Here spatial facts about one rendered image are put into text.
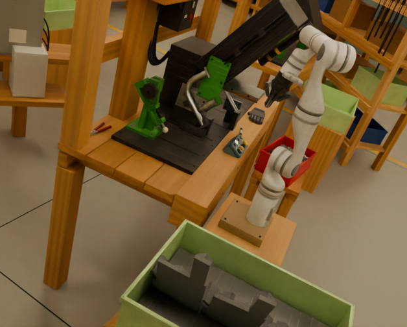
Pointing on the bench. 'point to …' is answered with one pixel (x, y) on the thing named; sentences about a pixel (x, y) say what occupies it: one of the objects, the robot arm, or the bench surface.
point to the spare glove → (256, 115)
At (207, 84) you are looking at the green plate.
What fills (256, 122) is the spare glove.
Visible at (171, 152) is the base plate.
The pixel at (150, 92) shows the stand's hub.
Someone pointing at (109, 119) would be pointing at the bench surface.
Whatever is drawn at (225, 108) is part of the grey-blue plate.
